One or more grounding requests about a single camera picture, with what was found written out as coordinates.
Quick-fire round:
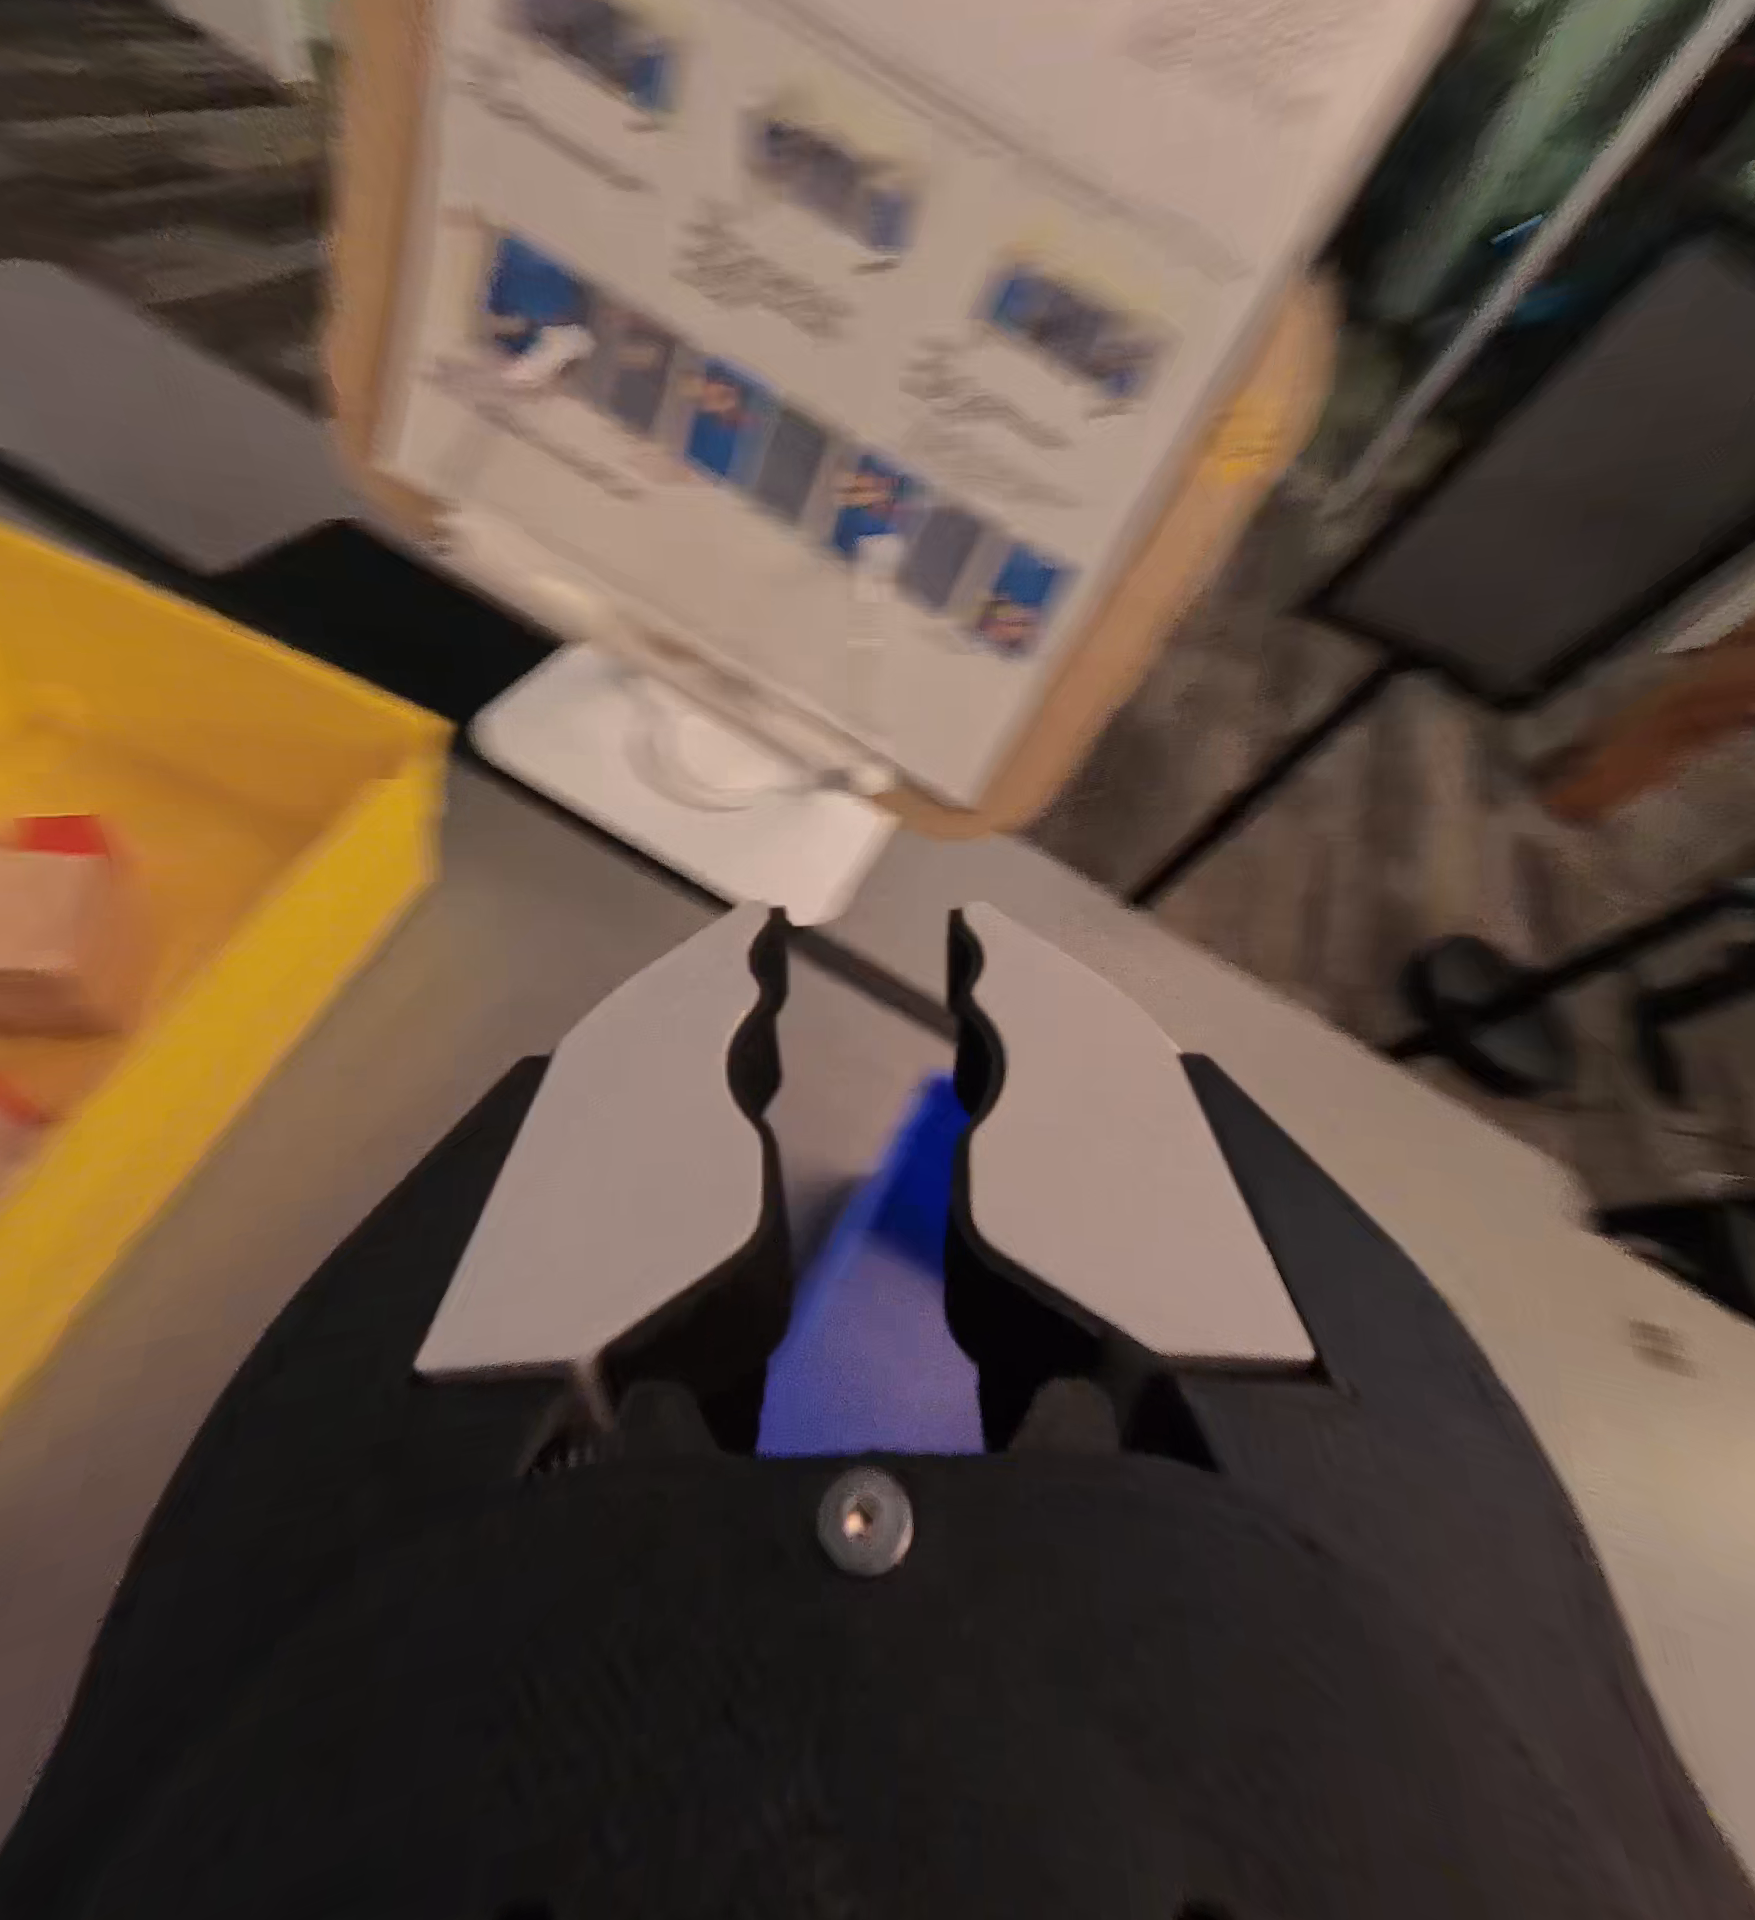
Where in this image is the pile of coloured wooden cubes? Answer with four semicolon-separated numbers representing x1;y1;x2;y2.
0;810;135;1276

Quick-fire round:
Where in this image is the white stand base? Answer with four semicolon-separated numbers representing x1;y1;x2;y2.
469;645;897;928

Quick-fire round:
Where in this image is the black chair base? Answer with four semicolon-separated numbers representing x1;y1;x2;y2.
1402;885;1755;1112

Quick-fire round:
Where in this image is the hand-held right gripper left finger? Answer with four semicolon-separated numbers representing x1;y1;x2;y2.
412;904;794;1374

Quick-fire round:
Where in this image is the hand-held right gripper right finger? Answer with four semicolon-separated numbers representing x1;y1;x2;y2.
949;904;1322;1368

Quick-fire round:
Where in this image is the blue plastic box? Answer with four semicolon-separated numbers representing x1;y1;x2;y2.
757;1072;987;1460

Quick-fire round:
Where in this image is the yellow plastic box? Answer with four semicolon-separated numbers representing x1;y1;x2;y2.
0;493;455;1478

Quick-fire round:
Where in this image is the brown board with instruction sheet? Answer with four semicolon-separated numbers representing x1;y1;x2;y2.
330;0;1343;840

